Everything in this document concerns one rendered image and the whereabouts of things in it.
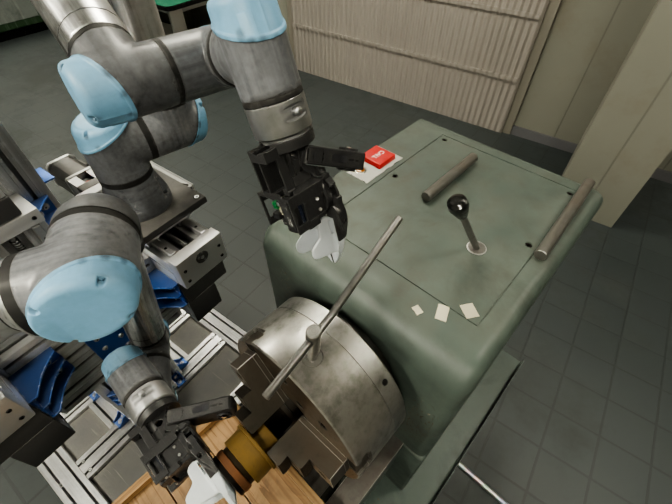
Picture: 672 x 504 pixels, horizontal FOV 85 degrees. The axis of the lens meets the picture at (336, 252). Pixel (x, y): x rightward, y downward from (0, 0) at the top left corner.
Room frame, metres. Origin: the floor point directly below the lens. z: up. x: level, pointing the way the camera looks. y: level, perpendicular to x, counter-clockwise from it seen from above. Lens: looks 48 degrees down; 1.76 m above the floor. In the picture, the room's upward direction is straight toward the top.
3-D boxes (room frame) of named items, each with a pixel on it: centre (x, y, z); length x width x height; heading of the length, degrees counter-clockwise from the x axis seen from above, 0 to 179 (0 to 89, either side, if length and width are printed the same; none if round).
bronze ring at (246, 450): (0.16, 0.14, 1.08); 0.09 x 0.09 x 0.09; 48
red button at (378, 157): (0.75, -0.10, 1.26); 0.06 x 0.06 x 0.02; 47
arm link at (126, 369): (0.29, 0.39, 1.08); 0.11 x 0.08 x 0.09; 46
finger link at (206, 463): (0.15, 0.22, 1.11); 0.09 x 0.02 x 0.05; 46
